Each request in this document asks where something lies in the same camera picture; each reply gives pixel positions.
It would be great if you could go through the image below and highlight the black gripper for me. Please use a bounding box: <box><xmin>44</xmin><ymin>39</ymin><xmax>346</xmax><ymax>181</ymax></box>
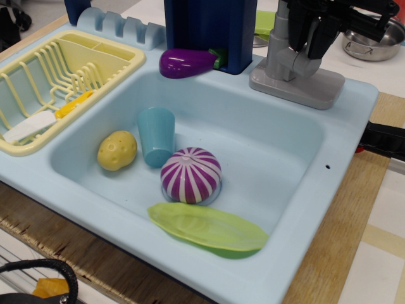
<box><xmin>287</xmin><ymin>1</ymin><xmax>399</xmax><ymax>60</ymax></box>

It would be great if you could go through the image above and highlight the grey toy faucet with lever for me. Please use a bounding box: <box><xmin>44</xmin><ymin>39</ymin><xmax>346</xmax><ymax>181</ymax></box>
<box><xmin>249</xmin><ymin>1</ymin><xmax>345</xmax><ymax>110</ymax></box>

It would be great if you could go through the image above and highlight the green plastic tray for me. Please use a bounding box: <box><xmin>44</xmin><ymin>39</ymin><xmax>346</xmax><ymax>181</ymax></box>
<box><xmin>254</xmin><ymin>10</ymin><xmax>276</xmax><ymax>35</ymax></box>

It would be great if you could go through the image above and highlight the stainless steel pot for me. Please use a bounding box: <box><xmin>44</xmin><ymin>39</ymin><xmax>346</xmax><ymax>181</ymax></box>
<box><xmin>342</xmin><ymin>17</ymin><xmax>404</xmax><ymax>61</ymax></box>

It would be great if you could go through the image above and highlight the dark blue toy column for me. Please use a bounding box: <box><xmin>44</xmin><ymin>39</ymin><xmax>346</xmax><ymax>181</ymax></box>
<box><xmin>164</xmin><ymin>0</ymin><xmax>258</xmax><ymax>75</ymax></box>

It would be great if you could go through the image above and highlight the black clamp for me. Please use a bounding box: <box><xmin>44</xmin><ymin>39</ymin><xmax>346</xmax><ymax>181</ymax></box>
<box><xmin>356</xmin><ymin>121</ymin><xmax>404</xmax><ymax>161</ymax></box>

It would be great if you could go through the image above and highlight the purple toy eggplant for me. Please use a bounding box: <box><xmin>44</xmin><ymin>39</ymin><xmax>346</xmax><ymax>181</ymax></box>
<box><xmin>159</xmin><ymin>48</ymin><xmax>228</xmax><ymax>79</ymax></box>

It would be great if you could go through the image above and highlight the blue plastic cup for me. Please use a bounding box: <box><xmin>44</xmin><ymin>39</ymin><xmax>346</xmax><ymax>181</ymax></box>
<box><xmin>137</xmin><ymin>107</ymin><xmax>175</xmax><ymax>168</ymax></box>

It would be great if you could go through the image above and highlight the purple white striped toy onion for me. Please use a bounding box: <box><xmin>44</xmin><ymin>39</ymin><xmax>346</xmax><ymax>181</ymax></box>
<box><xmin>160</xmin><ymin>147</ymin><xmax>222</xmax><ymax>204</ymax></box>

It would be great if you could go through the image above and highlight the light blue toy sink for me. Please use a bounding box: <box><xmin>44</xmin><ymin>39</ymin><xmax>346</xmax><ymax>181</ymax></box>
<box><xmin>0</xmin><ymin>6</ymin><xmax>380</xmax><ymax>304</ymax></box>

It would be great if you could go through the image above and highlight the green toy lettuce leaf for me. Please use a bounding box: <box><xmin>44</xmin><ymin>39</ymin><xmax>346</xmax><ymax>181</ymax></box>
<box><xmin>147</xmin><ymin>203</ymin><xmax>269</xmax><ymax>257</ymax></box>

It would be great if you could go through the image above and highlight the yellow toy potato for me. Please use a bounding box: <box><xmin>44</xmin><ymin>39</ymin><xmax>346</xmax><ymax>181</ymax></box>
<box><xmin>97</xmin><ymin>130</ymin><xmax>137</xmax><ymax>172</ymax></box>

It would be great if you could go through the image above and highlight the yellow dish rack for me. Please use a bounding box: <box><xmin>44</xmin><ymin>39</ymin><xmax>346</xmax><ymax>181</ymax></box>
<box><xmin>1</xmin><ymin>30</ymin><xmax>146</xmax><ymax>156</ymax></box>

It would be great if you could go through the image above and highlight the orange object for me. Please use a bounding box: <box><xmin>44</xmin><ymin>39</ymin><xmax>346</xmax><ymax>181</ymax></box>
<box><xmin>32</xmin><ymin>278</ymin><xmax>69</xmax><ymax>299</ymax></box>

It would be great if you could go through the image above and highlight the dark blue corner post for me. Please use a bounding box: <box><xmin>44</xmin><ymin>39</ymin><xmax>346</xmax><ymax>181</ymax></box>
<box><xmin>64</xmin><ymin>0</ymin><xmax>91</xmax><ymax>26</ymax></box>

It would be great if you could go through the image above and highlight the yellow handled white toy knife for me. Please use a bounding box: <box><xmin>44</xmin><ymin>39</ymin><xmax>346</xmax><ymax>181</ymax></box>
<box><xmin>3</xmin><ymin>91</ymin><xmax>94</xmax><ymax>143</ymax></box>

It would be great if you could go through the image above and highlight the black cable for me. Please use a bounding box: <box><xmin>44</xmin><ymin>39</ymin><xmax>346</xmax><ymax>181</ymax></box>
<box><xmin>0</xmin><ymin>258</ymin><xmax>79</xmax><ymax>304</ymax></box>

